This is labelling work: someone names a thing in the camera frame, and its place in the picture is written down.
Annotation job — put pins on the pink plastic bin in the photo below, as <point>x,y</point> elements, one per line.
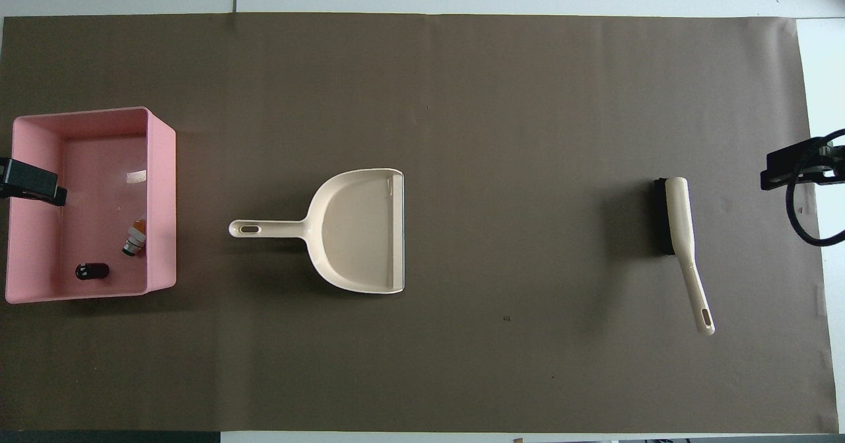
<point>158,166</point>

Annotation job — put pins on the cream plastic dustpan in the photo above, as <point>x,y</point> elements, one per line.
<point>360,232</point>

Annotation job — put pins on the cream hand brush black bristles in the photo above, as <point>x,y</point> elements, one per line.
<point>680,218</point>

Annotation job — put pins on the small black cylindrical part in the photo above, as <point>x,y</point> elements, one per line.
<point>92,271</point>

